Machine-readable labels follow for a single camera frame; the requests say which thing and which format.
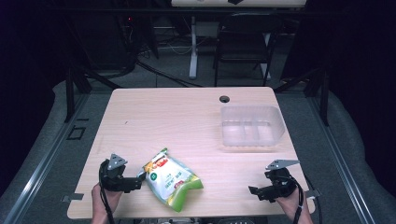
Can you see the clear plastic container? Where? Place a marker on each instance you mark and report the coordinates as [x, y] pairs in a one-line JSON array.
[[251, 126]]

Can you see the white desk leg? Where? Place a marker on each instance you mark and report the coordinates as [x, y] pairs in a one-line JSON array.
[[193, 53]]

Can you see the white and green snack packet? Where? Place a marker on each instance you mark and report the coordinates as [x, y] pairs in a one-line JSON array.
[[170, 180]]

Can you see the person's left hand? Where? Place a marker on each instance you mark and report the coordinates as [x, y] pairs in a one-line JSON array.
[[105, 199]]

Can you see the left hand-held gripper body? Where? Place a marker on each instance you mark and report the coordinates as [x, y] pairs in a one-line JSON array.
[[115, 180]]

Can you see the grey metal table bracket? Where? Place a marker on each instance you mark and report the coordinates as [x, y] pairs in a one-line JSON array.
[[73, 197], [313, 193]]

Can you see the black metal stand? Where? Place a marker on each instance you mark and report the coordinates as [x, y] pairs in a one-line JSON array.
[[323, 96], [70, 93]]

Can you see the person's right hand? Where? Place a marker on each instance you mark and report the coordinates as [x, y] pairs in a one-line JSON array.
[[289, 203]]

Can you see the grey metal floor rail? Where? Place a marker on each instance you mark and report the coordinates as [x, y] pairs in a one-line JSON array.
[[40, 165], [339, 161]]

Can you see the black chair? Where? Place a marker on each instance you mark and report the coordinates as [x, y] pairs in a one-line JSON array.
[[246, 40]]

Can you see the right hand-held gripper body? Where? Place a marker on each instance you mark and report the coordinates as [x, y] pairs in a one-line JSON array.
[[279, 183]]

